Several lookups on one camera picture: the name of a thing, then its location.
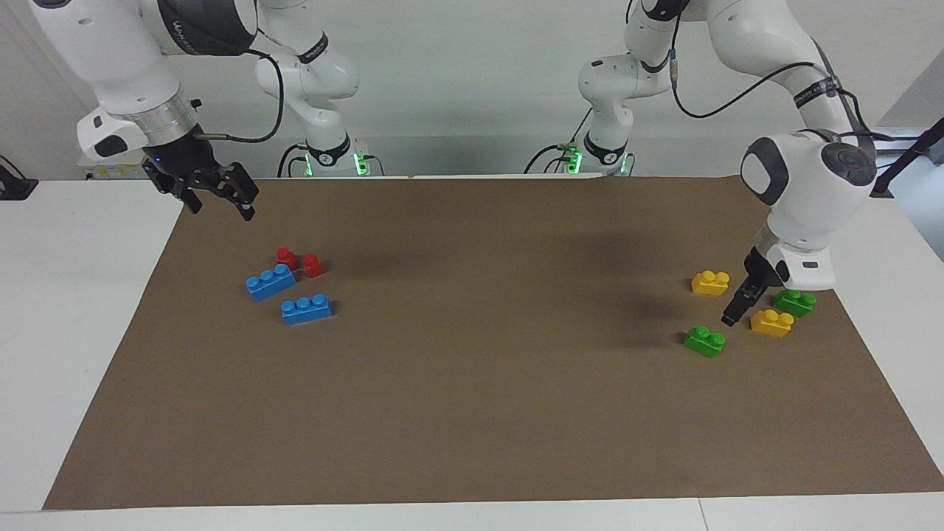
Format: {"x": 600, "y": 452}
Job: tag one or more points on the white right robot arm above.
{"x": 110, "y": 59}

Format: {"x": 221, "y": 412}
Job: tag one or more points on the white yellow power box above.
{"x": 110, "y": 171}

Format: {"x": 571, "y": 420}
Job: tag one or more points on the brown table mat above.
{"x": 472, "y": 405}

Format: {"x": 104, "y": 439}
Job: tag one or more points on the black clamp device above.
{"x": 15, "y": 188}

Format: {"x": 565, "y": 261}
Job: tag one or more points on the red one-stud block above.
{"x": 286, "y": 258}
{"x": 313, "y": 265}

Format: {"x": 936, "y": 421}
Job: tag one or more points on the blue three-stud block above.
{"x": 271, "y": 283}
{"x": 306, "y": 310}

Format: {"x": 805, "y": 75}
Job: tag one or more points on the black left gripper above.
{"x": 759, "y": 271}

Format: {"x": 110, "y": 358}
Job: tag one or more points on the green two-stud block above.
{"x": 704, "y": 342}
{"x": 794, "y": 303}

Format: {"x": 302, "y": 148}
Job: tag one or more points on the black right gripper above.
{"x": 181, "y": 158}

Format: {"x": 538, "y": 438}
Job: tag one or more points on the yellow two-stud block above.
{"x": 771, "y": 324}
{"x": 710, "y": 284}

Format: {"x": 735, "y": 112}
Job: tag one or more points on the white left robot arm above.
{"x": 804, "y": 192}

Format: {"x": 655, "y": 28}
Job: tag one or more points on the black stand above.
{"x": 911, "y": 155}

